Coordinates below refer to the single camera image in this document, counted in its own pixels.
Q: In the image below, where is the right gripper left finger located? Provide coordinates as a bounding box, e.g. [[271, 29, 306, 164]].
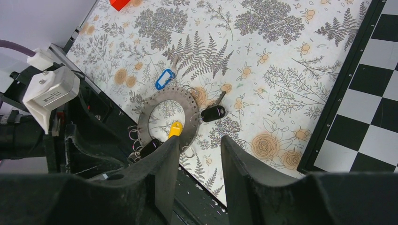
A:
[[0, 136, 180, 225]]

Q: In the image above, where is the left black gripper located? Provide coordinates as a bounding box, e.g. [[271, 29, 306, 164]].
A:
[[0, 66, 131, 178]]

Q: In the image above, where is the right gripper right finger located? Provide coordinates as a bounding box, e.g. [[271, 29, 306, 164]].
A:
[[221, 135, 398, 225]]

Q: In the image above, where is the yellow headed key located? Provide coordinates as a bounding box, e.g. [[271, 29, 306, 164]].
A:
[[168, 121, 183, 138]]

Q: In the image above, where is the black headed key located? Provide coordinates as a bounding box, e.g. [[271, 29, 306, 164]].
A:
[[200, 91, 226, 122]]

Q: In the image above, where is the blue key tag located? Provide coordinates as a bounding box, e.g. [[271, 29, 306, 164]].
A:
[[155, 69, 176, 90]]

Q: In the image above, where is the black white chessboard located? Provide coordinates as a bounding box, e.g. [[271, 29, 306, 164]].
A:
[[298, 0, 398, 173]]

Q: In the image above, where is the red curved block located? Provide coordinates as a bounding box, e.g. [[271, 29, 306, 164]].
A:
[[109, 0, 130, 11]]

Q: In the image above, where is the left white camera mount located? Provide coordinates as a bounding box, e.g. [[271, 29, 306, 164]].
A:
[[23, 48, 80, 135]]

